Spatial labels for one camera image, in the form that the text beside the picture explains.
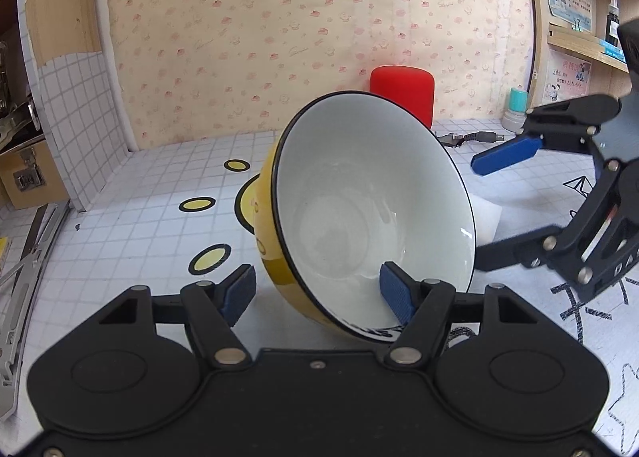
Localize teal capped bottle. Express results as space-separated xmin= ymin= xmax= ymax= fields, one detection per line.
xmin=502 ymin=88 xmax=529 ymax=133

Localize black dropper bottle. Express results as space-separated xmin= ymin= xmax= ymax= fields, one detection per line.
xmin=605 ymin=0 xmax=620 ymax=47

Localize metal binder clips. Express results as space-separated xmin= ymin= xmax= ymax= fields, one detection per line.
xmin=0 ymin=40 xmax=42 ymax=151

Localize white sponge block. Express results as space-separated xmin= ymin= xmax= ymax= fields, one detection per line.
xmin=469 ymin=194 xmax=503 ymax=244

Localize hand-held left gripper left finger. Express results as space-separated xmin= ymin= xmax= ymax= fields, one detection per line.
xmin=97 ymin=263 xmax=257 ymax=369

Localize wooden wall shelf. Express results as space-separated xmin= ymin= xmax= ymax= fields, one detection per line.
xmin=524 ymin=0 xmax=639 ymax=109

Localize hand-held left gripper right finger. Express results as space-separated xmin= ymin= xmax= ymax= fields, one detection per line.
xmin=379 ymin=261 xmax=537 ymax=369

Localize cardboard box with latch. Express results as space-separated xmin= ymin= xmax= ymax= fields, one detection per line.
xmin=0 ymin=140 xmax=71 ymax=211

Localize grey cable with plug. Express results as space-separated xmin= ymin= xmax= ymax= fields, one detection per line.
xmin=434 ymin=130 xmax=505 ymax=148

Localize red cylindrical speaker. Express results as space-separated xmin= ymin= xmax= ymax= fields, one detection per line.
xmin=369 ymin=65 xmax=435 ymax=131

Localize metal folding stand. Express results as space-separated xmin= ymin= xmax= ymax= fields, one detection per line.
xmin=0 ymin=202 xmax=71 ymax=418

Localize pink cartoon poster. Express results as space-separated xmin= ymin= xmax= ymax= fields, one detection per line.
xmin=543 ymin=49 xmax=593 ymax=101

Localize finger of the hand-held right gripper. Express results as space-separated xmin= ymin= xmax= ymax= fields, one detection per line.
xmin=476 ymin=162 xmax=622 ymax=272
xmin=470 ymin=94 xmax=622 ymax=176

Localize yellow bowl white inside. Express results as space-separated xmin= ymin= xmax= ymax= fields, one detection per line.
xmin=252 ymin=92 xmax=477 ymax=342

